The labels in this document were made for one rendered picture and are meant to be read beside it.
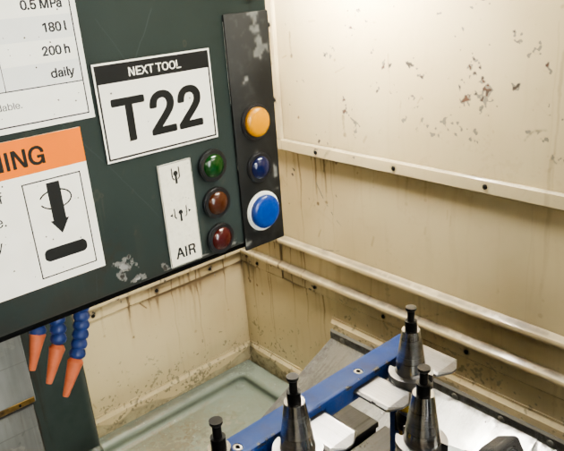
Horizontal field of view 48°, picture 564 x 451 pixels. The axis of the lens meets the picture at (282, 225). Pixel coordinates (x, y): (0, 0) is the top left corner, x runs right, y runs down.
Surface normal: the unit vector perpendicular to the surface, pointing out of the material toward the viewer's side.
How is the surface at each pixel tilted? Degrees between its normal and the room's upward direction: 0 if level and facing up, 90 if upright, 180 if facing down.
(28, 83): 90
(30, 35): 90
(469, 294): 90
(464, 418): 25
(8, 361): 91
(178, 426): 0
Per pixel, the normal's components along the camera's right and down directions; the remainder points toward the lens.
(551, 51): -0.75, 0.29
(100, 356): 0.66, 0.23
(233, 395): -0.07, -0.93
